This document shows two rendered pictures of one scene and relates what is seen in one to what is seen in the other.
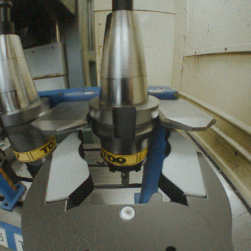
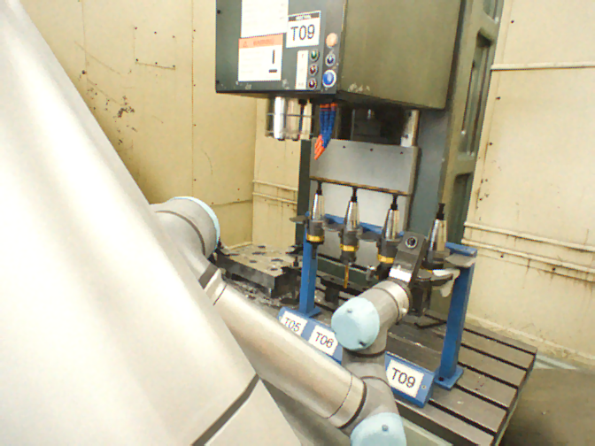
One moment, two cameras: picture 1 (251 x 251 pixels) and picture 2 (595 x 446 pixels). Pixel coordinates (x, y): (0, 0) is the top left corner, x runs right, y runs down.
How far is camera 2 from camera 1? 83 cm
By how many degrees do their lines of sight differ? 40
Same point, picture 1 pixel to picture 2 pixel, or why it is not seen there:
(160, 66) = not seen: outside the picture
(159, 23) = not seen: outside the picture
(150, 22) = not seen: outside the picture
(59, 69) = (403, 186)
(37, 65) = (371, 171)
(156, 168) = (456, 305)
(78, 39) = (444, 146)
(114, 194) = (420, 353)
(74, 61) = (429, 177)
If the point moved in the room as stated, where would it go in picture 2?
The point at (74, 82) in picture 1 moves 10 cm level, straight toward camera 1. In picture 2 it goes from (421, 209) to (421, 214)
